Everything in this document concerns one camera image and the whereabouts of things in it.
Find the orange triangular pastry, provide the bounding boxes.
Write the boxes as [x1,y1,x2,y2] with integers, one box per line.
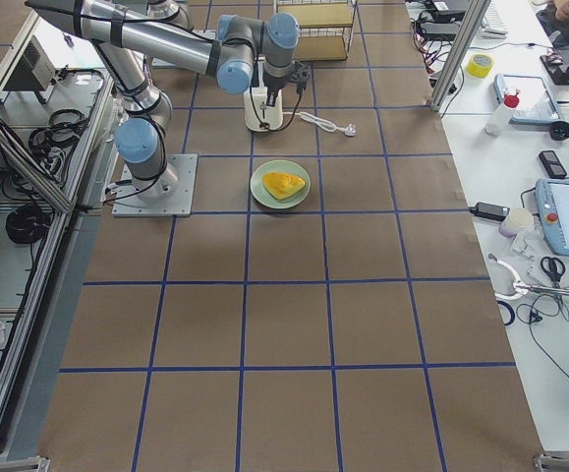
[261,172,306,200]

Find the black power adapter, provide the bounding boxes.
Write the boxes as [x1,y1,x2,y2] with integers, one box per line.
[469,202,510,222]

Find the yellow tape roll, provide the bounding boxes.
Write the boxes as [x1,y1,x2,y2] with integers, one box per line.
[465,53,494,79]

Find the white paper cup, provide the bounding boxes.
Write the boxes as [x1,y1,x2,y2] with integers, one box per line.
[498,207,534,238]

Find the black phone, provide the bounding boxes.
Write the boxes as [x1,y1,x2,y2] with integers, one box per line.
[538,150,567,180]

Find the white toaster power cord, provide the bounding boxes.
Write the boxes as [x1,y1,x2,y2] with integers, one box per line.
[282,110,359,139]

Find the light green plate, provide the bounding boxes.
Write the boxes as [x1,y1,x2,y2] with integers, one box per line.
[250,159,311,209]

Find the white two-slot toaster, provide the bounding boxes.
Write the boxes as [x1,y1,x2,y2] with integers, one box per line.
[243,87,283,132]

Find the clear bottle with red cap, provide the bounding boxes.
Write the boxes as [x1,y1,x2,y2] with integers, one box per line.
[484,88,520,137]

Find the wire basket with checkered cloth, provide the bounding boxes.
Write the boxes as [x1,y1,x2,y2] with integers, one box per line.
[273,0,357,61]

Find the black scissors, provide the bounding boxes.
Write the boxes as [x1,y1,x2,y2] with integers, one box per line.
[540,256,566,288]

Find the aluminium frame post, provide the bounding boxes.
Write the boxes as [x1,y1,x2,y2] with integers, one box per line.
[428,0,490,111]

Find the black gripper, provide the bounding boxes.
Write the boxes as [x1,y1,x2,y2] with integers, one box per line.
[262,61,311,106]

